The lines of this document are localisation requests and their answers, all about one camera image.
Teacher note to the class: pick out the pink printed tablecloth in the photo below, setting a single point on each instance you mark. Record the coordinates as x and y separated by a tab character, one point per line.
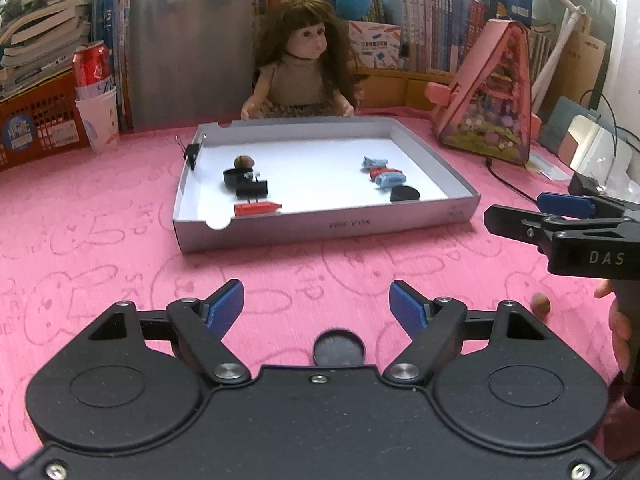
125	260

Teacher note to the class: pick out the white open box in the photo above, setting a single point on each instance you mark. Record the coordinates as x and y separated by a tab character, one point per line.
595	145

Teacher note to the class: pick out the person's right hand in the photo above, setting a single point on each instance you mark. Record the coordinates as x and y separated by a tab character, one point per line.
620	332

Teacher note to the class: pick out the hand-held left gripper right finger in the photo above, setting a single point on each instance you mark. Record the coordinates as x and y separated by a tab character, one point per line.
405	310

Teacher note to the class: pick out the row of thin blue books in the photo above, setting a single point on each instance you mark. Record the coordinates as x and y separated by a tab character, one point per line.
112	50

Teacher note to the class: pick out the grey metal bin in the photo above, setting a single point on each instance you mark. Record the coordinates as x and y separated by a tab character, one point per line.
190	60

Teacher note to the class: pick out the white paper cup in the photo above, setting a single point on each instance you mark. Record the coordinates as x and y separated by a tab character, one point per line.
100	122

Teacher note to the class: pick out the pink triangular toy house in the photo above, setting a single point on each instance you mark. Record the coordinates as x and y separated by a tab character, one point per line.
487	105

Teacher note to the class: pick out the grey-blue folder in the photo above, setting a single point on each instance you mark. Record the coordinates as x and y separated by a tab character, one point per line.
557	125

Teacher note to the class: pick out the long-haired brown doll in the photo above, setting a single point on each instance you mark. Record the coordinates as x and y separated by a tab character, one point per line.
297	80

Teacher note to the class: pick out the black round disc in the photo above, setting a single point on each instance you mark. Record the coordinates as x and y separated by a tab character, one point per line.
338	349

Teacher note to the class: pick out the orange plastic crate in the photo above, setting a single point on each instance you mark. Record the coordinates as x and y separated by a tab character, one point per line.
35	130

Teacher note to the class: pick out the black round cap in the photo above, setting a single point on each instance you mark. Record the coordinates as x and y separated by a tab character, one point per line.
232	177

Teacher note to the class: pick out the white colourful printed box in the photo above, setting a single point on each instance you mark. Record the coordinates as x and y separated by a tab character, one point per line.
375	47

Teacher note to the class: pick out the light blue toy piece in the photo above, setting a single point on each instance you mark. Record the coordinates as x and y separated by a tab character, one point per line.
375	162

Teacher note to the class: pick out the clear plastic packet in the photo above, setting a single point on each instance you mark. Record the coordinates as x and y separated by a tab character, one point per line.
547	167

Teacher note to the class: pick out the small red toy piece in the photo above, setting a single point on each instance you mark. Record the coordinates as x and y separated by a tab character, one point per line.
375	174

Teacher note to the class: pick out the row of white-spined books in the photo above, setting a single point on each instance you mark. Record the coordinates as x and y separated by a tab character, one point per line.
435	30

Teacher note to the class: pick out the large black binder clip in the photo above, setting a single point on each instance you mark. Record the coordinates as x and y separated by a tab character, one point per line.
252	190

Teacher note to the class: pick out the brown nut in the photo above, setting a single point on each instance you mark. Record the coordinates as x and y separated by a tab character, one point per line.
244	161
541	306

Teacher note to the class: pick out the small black binder clip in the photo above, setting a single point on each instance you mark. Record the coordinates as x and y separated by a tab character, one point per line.
191	152

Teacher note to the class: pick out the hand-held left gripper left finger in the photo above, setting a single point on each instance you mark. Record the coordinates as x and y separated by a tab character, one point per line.
227	307

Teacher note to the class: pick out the red crayon-shaped eraser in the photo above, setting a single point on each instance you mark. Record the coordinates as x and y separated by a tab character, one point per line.
257	208

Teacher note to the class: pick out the grey shallow cardboard tray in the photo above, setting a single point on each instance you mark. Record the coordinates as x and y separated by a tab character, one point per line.
320	160

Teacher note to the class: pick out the blue white clip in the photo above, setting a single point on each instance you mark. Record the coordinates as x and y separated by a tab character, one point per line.
391	180

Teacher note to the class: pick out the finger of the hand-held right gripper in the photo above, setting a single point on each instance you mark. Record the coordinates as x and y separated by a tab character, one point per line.
565	205
510	222

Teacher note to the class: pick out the red soda can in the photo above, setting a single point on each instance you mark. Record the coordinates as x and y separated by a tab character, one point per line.
91	65

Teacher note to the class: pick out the black guitar pick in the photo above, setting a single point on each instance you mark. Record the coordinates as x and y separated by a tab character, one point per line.
404	194

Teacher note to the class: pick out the brown cardboard box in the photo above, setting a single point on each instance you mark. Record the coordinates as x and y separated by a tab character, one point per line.
582	70

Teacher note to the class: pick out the stack of worn books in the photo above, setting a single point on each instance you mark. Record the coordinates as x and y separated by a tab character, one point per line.
45	30

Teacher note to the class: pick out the white plastic tube stand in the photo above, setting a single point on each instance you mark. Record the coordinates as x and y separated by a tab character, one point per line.
557	45

